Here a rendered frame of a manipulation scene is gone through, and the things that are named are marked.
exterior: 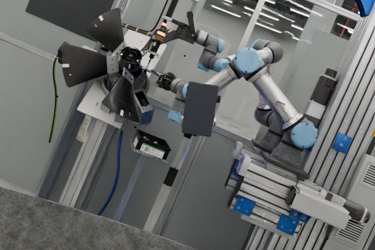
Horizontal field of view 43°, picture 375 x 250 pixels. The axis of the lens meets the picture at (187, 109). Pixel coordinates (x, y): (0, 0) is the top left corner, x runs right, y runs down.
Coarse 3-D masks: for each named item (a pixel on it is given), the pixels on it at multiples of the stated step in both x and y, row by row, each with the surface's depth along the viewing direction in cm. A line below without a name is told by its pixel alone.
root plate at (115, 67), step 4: (108, 56) 253; (112, 56) 254; (116, 56) 254; (108, 60) 254; (112, 60) 254; (116, 60) 255; (108, 64) 254; (116, 64) 256; (108, 68) 255; (112, 68) 255; (116, 68) 256; (108, 72) 255; (112, 72) 256; (116, 72) 257
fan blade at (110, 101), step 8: (120, 80) 245; (112, 88) 239; (120, 88) 243; (128, 88) 248; (112, 96) 237; (120, 96) 241; (128, 96) 246; (104, 104) 233; (112, 104) 236; (120, 104) 239; (128, 104) 244; (120, 112) 237; (136, 112) 247; (136, 120) 243
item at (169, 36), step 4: (156, 32) 279; (168, 32) 274; (172, 32) 273; (168, 36) 269; (172, 36) 268; (148, 40) 276; (164, 40) 266; (168, 40) 265; (148, 44) 270; (160, 44) 263; (144, 48) 268; (148, 48) 262
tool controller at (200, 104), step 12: (192, 84) 173; (204, 84) 173; (192, 96) 174; (204, 96) 173; (216, 96) 173; (192, 108) 174; (204, 108) 174; (180, 120) 191; (192, 120) 174; (204, 120) 174; (192, 132) 174; (204, 132) 174
